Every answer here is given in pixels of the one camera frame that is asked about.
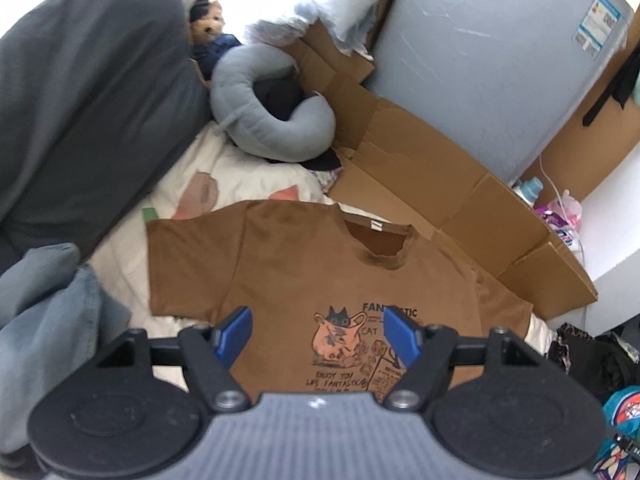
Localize black strap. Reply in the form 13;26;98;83
582;52;640;128

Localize pink package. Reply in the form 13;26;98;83
547;189;583;226

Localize leopard print cloth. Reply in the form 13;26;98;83
547;322;596;376

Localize brown t-shirt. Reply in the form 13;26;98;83
145;199;536;406

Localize brown cardboard box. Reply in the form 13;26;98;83
535;20;640;206

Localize brown teddy bear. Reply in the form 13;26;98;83
189;0;241;78

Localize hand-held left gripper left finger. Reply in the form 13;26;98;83
95;306;253;413

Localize teal printed cloth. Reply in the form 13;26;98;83
592;385;640;480

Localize bear print bedsheet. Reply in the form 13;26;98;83
87;122;558;391

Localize grey neck pillow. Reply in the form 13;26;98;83
209;42;337;163

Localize grey wrapped mattress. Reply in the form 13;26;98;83
367;0;636;186

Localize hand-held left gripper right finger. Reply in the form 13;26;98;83
382;306;546;413

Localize blue cap detergent bottle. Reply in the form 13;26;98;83
512;176;545;208

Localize purple white package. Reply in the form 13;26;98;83
535;202;583;253

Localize washed blue jeans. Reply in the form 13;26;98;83
0;242;133;461

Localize flattened cardboard sheet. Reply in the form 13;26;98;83
282;0;600;321

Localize dark grey pillow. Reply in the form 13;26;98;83
0;0;211;271

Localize black folded clothes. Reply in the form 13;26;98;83
547;332;640;411

